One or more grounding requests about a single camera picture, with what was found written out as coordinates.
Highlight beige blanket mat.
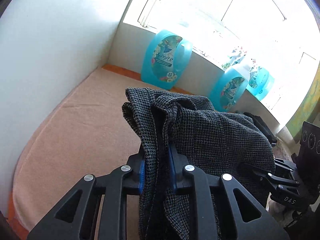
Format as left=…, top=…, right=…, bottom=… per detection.
left=12, top=67, right=161, bottom=231

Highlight blue detergent bottle right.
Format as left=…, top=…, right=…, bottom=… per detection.
left=209, top=64, right=251, bottom=112

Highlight white window frame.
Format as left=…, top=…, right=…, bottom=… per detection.
left=120, top=0, right=320, bottom=111

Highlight dark grey tweed pants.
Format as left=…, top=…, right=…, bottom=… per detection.
left=122, top=88, right=275, bottom=239

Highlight far blue bottle on sill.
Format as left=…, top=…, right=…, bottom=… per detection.
left=259, top=75, right=274, bottom=101

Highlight blue detergent bottle on sill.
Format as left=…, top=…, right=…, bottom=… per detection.
left=247, top=67, right=270, bottom=96

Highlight refill pouches on sill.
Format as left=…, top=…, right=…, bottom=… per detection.
left=221, top=46, right=259, bottom=71

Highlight blue detergent bottle left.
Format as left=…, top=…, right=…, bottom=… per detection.
left=140, top=30, right=193, bottom=90

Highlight orange floral bedsheet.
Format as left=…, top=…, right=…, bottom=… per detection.
left=7, top=63, right=196, bottom=240

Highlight white wardrobe cabinet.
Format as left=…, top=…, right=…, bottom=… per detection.
left=1, top=0, right=129, bottom=213

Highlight stack of folded dark clothes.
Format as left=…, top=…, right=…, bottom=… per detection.
left=244, top=112, right=277, bottom=145

